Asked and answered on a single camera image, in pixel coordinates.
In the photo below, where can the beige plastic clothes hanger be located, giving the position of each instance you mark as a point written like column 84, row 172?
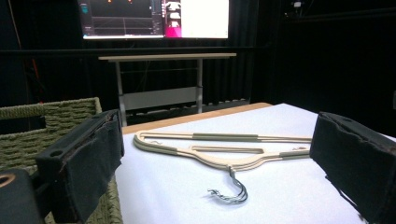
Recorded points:
column 214, row 163
column 224, row 136
column 240, row 169

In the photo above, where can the white-framed desk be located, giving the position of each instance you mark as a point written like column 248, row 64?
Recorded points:
column 162, row 97

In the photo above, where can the computer monitor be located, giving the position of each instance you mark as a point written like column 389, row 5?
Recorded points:
column 202, row 18

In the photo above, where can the green woven basket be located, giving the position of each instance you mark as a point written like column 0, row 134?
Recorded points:
column 62, row 119

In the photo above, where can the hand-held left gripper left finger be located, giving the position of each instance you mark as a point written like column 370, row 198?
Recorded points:
column 84, row 155

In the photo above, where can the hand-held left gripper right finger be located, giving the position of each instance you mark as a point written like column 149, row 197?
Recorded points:
column 358, row 155

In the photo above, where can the black curtain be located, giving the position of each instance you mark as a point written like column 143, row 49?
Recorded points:
column 327, row 62

